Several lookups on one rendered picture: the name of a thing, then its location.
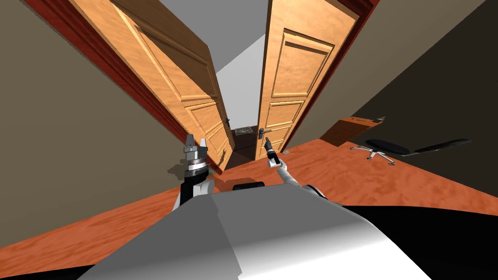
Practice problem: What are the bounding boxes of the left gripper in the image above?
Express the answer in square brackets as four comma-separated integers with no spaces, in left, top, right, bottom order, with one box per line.
[184,134,209,162]

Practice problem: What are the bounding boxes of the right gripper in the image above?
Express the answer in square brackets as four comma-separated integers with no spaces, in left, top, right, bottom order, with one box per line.
[264,137,282,166]

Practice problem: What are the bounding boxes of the wooden door leaf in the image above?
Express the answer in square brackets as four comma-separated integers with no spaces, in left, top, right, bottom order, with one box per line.
[254,0,360,161]
[69,0,236,172]

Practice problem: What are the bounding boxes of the brown wooden desk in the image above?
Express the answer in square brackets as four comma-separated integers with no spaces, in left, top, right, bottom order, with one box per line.
[319,115,386,148]

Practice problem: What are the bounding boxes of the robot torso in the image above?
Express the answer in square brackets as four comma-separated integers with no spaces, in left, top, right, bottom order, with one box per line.
[77,180,433,280]

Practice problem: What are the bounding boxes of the black office chair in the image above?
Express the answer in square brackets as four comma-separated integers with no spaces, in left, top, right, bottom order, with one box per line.
[349,138,473,167]

